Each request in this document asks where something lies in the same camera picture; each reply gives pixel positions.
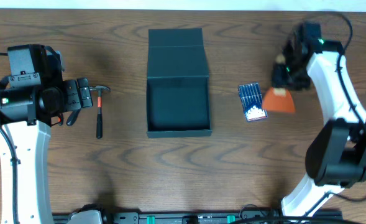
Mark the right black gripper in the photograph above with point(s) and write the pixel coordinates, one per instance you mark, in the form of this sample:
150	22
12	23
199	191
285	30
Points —
278	79

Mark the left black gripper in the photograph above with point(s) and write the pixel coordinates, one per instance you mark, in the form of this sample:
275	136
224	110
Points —
81	94

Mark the black yellow handled screwdriver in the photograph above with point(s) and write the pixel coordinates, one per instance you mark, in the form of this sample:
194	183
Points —
72	117

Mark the orange scraper wooden handle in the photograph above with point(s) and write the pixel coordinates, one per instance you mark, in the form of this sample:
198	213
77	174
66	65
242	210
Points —
278	98

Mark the small black red hammer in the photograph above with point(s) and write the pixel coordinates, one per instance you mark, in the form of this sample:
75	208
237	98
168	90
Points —
99	89

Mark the clear blue screwdriver set case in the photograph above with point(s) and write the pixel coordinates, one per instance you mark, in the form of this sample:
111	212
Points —
251	99

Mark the dark green box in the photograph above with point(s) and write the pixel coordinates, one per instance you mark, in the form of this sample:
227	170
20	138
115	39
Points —
177	95

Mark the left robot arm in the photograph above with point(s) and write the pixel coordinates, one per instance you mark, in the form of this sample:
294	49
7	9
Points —
30	97

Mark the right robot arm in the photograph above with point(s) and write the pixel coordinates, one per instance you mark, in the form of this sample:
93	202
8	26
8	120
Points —
336	159

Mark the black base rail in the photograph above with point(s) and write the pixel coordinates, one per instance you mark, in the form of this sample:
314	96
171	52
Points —
202	218

